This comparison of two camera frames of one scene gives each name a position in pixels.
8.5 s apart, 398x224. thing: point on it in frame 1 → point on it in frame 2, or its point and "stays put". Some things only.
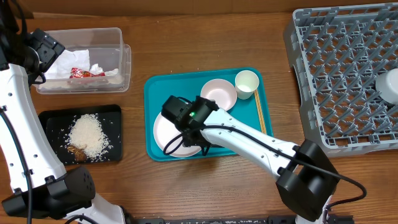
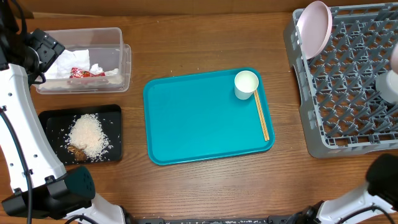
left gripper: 48,48 stays put
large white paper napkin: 79,59 stays put
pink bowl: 222,91 → 394,58
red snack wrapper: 78,73 stays put
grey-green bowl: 387,86 stays put
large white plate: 165,132 → 314,26
